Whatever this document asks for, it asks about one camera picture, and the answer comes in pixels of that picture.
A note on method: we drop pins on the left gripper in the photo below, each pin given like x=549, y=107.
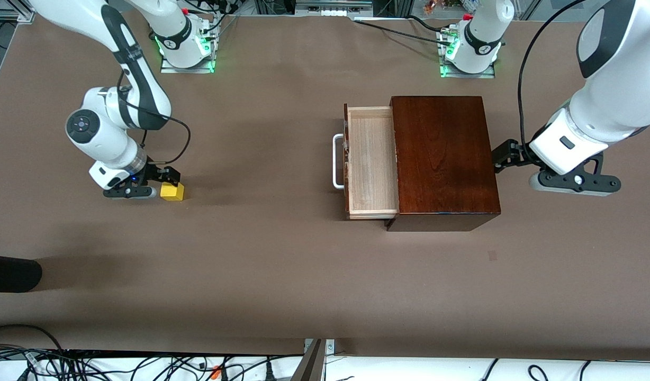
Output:
x=515, y=154

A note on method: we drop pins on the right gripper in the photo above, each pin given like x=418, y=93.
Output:
x=155, y=173

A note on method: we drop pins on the yellow wooden block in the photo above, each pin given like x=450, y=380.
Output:
x=172, y=193

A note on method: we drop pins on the wooden drawer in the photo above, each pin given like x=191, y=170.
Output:
x=372, y=164

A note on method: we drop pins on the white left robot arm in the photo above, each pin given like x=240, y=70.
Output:
x=616, y=79

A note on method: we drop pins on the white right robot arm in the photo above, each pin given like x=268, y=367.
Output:
x=113, y=145

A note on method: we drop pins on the dark brown wooden cabinet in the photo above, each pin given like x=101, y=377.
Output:
x=447, y=159

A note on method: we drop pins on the black padded object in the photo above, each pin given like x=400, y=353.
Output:
x=12, y=272

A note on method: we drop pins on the white power strip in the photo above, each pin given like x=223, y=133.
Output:
x=333, y=11

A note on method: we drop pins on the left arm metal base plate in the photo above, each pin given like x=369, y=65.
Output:
x=468, y=75

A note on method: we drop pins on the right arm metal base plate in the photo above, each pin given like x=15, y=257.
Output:
x=187, y=70

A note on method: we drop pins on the aluminium frame profile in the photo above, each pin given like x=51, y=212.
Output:
x=10, y=16

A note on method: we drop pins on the grey metal bracket post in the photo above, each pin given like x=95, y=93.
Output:
x=317, y=365

